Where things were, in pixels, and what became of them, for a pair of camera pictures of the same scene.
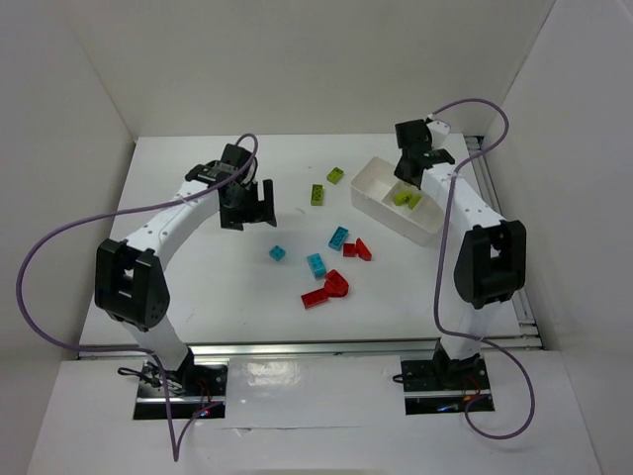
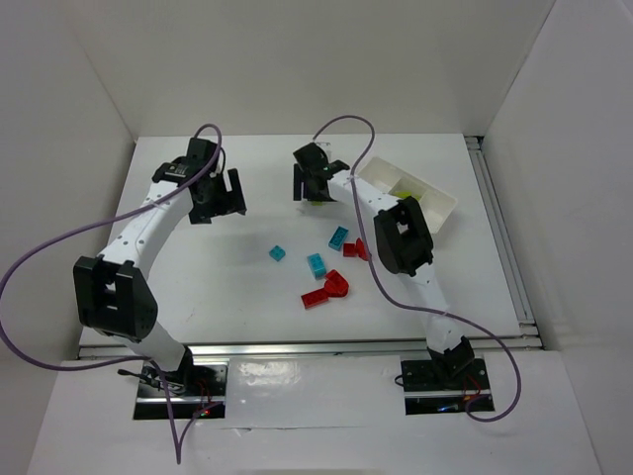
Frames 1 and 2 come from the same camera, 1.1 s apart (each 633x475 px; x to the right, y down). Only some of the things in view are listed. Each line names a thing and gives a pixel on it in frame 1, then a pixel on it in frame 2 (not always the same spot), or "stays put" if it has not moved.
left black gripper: [252, 212] -> [218, 206]
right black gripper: [410, 169] -> [313, 183]
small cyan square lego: [277, 252] stays put
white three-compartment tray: [394, 204] stays put
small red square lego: [349, 249] stays put
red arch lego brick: [335, 284] stays put
